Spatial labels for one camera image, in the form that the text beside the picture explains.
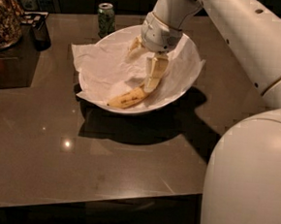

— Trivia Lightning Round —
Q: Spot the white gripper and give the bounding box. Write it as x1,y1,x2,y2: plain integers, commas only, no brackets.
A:
128,12,183,93

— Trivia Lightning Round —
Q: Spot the yellow spotted banana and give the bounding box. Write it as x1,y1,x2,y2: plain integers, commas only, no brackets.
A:
108,86,148,109

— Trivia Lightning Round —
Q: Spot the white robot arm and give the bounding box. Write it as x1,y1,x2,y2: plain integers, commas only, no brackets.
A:
140,0,281,224

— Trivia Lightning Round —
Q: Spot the white bowl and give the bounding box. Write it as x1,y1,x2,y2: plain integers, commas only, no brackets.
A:
75,18,204,121

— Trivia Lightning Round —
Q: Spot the white paper liner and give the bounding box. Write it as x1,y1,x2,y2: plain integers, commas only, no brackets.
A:
66,20,208,116

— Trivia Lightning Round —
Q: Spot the green soda can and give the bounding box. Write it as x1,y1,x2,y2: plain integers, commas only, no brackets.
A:
98,2,115,38

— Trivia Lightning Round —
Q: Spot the black box with lid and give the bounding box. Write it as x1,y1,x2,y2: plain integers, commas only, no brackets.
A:
20,12,51,51

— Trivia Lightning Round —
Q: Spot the dark tray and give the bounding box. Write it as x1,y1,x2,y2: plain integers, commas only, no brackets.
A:
0,26,40,89

